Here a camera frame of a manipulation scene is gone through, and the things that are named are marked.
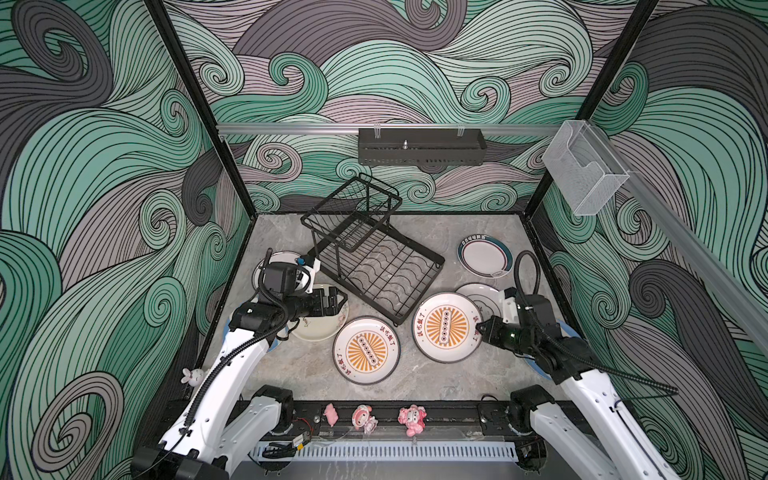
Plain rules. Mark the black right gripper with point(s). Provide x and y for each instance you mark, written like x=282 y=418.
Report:
x=493 y=333

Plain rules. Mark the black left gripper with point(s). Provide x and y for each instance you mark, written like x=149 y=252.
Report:
x=331 y=307

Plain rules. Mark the orange sunburst plate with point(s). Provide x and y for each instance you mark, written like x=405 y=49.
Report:
x=366 y=350
x=444 y=328

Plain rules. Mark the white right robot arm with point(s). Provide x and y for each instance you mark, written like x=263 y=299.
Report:
x=622 y=449

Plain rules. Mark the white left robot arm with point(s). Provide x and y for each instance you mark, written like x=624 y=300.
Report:
x=206 y=442

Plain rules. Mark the cream floral painted plate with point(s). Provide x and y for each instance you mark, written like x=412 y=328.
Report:
x=328 y=319

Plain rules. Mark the white plate green red rim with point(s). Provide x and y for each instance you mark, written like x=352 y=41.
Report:
x=485 y=256

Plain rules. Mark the small pink figurine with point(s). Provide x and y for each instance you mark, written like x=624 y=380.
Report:
x=330 y=414

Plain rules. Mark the pink white round figurine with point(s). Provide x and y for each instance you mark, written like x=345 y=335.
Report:
x=363 y=420

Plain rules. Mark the pink plush figurine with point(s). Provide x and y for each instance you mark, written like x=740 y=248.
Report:
x=413 y=419

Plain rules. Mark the small white bunny figurine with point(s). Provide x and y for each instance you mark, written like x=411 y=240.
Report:
x=192 y=378

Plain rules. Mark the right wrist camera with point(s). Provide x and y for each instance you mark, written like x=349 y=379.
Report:
x=509 y=307

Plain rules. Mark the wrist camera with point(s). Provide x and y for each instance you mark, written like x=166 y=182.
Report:
x=286 y=273
x=509 y=307

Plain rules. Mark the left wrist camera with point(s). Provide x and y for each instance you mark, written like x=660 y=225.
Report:
x=286 y=273

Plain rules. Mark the black wire dish rack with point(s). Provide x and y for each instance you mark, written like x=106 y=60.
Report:
x=361 y=251

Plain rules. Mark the white slotted cable duct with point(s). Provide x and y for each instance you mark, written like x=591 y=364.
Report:
x=398 y=451

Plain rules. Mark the black wall mounted tray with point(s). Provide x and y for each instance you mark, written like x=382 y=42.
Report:
x=415 y=147

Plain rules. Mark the clear acrylic wall box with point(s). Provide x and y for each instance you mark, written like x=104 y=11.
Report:
x=585 y=166

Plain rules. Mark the aluminium wall rail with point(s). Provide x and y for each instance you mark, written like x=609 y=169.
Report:
x=304 y=128

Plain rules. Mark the black corner frame post right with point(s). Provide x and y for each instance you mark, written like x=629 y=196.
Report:
x=617 y=57

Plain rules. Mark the black corner frame post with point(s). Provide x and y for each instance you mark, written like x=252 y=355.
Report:
x=617 y=57
x=173 y=45

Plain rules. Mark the black corner frame post left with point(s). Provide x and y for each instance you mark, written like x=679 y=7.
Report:
x=173 y=45

